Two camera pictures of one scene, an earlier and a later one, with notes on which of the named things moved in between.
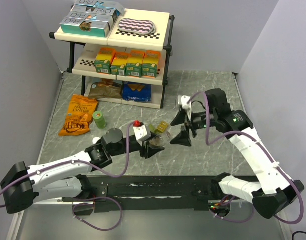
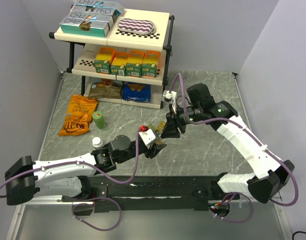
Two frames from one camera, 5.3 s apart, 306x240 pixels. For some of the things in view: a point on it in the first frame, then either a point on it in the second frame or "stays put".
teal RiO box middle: [106, 17] stays put
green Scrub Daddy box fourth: [149, 64] stays put
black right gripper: [182, 138] → [173, 122]
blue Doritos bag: [135, 91] stays put
